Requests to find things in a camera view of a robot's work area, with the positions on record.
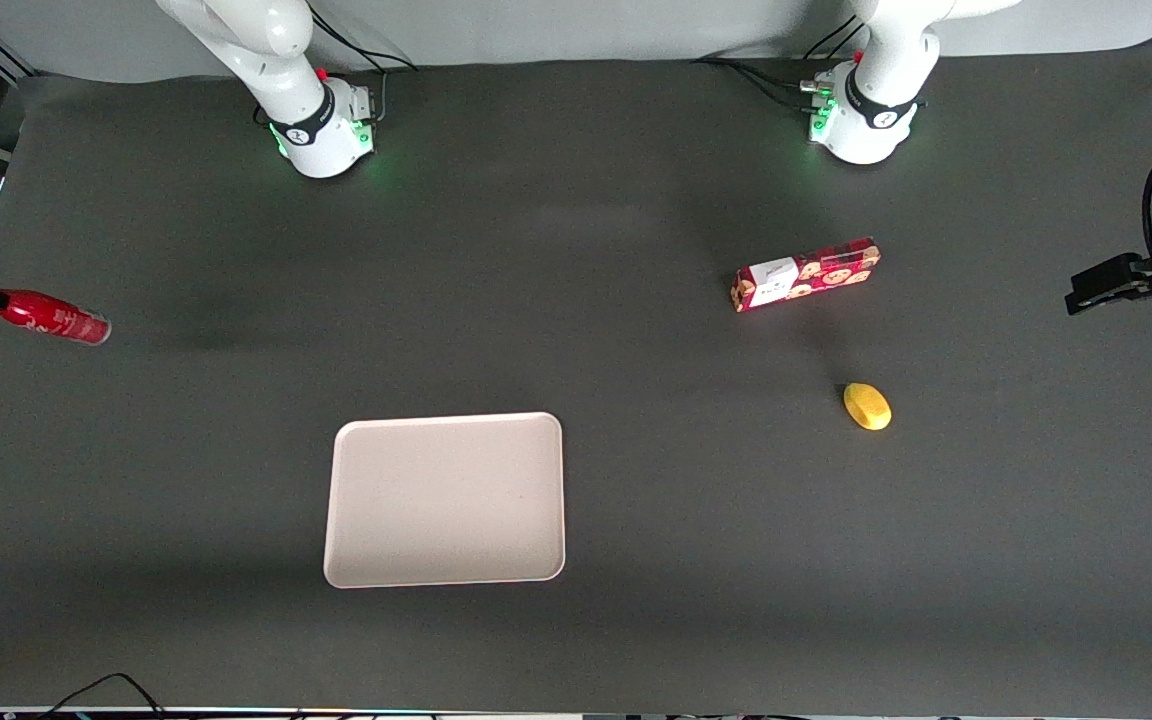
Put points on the red coke bottle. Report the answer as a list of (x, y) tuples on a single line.
[(56, 320)]

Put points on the white rectangular tray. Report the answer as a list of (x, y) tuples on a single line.
[(444, 500)]

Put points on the yellow lemon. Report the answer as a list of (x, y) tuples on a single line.
[(868, 407)]

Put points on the red cookie box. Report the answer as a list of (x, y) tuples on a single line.
[(821, 272)]

